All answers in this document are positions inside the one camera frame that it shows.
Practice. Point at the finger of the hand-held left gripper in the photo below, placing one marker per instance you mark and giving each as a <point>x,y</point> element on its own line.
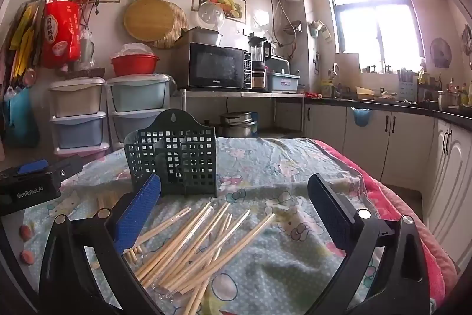
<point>32,167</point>
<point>68,169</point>

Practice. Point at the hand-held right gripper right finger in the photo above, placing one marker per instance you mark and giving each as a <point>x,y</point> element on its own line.
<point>332,211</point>

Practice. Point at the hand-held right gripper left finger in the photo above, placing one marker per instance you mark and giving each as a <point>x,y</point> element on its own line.
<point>136,219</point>

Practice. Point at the bunch of bamboo chopsticks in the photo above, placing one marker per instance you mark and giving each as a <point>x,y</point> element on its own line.
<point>191,248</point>

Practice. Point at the green plastic utensil basket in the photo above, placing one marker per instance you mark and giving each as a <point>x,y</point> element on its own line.
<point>191,174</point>

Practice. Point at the blue plastic bag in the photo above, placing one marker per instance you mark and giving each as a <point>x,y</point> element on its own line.
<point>20,115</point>

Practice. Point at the cream-topped plastic drawer unit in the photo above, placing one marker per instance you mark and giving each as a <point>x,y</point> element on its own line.
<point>77,108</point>

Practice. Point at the red blanket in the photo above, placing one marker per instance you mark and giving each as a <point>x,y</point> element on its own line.
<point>405,204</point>

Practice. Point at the cartoon printed blanket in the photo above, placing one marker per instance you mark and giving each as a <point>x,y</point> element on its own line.
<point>273,263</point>

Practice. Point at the blue hanging bin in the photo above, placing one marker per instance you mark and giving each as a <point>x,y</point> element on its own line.
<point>361,117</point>

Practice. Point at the white kitchen cabinets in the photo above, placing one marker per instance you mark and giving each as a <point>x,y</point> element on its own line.
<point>405,145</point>

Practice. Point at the green-topped plastic drawer unit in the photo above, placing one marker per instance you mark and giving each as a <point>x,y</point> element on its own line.
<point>140,97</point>

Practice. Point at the black kitchen countertop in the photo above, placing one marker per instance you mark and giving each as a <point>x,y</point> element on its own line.
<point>387,106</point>

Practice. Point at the red plastic basin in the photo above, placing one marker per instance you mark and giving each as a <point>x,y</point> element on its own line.
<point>134,66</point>

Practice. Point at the stacked steel pots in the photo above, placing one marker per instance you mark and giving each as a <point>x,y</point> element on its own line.
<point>238,123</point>

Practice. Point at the yellow hanging cloth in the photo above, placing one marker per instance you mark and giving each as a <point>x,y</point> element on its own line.
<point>24,34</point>

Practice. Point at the blue dish box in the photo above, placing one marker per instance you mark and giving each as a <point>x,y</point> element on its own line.
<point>283,82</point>

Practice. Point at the red shopping bag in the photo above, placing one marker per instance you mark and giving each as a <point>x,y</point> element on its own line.
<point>61,31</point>

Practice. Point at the white metal shelf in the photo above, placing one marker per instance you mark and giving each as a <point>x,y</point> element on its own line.
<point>258,94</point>

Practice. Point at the blue utensil rack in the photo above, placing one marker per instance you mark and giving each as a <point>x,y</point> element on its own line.
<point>407,86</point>

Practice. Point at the steel pot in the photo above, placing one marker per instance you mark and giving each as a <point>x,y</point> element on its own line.
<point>448,101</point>

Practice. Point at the round bamboo board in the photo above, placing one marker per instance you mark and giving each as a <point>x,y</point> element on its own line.
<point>147,19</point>

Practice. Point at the black microwave oven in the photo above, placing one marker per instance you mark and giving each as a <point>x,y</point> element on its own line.
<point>217,66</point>

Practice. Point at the blender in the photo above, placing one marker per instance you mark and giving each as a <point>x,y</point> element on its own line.
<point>258,53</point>

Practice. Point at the condiment bottles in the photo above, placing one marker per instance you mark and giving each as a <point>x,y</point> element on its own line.
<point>464,93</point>

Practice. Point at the round woven mat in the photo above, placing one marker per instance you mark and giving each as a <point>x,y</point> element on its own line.
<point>180,23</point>

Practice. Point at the grey cooking pot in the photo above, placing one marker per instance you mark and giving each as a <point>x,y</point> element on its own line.
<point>206,37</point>

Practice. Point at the kitchen window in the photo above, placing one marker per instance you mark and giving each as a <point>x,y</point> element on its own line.
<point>368,23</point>

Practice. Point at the clear round lid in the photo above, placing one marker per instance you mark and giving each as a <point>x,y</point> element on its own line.
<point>211,15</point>

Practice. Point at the small wall fan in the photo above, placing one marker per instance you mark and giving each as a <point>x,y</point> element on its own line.
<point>440,53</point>

